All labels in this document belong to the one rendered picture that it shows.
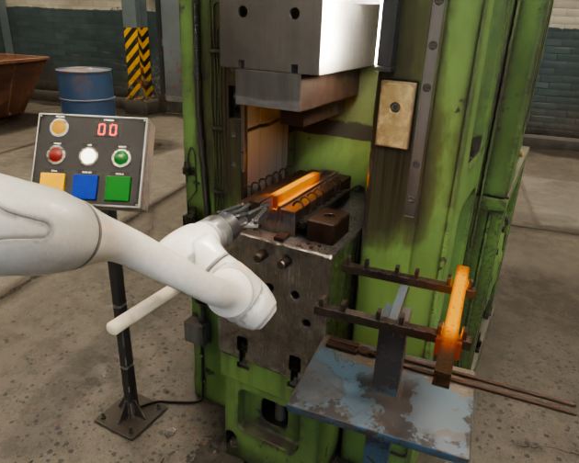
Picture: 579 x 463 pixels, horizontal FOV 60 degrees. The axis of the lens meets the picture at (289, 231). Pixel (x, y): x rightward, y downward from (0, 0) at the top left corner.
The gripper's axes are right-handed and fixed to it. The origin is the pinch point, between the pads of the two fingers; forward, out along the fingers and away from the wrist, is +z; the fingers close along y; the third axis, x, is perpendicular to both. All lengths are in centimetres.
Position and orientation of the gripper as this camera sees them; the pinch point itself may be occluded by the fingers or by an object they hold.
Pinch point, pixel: (262, 205)
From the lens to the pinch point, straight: 139.4
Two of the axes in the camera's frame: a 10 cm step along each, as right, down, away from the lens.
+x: 0.2, -9.1, -4.1
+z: 4.7, -3.5, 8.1
